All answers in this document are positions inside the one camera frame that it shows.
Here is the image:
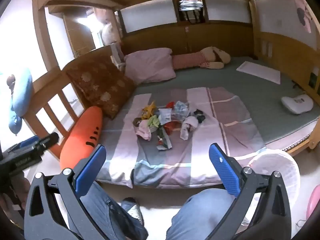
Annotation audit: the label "clear printed plastic bag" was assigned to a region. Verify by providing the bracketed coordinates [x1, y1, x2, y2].
[171, 101, 190, 122]

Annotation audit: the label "plaid pink grey blanket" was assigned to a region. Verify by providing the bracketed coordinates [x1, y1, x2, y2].
[97, 87, 265, 189]

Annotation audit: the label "pink plastic bag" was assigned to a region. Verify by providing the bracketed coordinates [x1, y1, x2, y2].
[136, 120, 152, 141]

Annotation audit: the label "blue plush hanging toy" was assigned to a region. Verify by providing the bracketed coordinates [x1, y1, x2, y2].
[7, 69, 33, 135]

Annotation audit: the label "pink pillow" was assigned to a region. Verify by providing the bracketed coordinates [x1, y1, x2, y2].
[124, 48, 176, 85]

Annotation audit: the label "person right leg jeans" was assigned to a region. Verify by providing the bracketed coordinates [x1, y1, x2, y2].
[166, 189, 235, 239]

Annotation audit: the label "striped plush dog toy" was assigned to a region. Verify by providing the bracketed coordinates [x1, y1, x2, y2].
[172, 47, 231, 70]

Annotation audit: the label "wooden bed headboard rail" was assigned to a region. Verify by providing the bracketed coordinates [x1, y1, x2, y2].
[23, 46, 112, 159]

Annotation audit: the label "white laundry basket trash bin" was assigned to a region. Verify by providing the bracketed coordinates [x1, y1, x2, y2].
[248, 148, 300, 223]

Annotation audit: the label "white small device pillow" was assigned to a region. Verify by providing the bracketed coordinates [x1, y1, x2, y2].
[281, 94, 313, 115]

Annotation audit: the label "white flat board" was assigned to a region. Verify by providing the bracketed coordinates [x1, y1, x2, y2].
[236, 61, 281, 85]

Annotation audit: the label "orange carrot plush pillow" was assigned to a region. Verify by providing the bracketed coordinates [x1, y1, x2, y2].
[60, 106, 103, 170]

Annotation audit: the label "brown floral cushion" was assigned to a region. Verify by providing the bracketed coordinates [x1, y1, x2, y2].
[66, 54, 136, 119]

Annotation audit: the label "green bed mattress sheet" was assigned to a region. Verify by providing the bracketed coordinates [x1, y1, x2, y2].
[135, 57, 319, 143]

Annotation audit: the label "red cigarette box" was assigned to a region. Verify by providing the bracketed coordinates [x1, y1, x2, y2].
[163, 121, 181, 135]

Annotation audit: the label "yellow chip bag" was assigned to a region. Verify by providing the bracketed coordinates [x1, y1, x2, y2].
[141, 101, 156, 120]

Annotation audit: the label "white plush toy on shelf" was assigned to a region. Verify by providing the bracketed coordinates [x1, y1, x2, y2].
[101, 23, 120, 46]

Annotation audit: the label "dark green wrapper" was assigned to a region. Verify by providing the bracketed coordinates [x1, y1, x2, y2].
[193, 109, 206, 124]

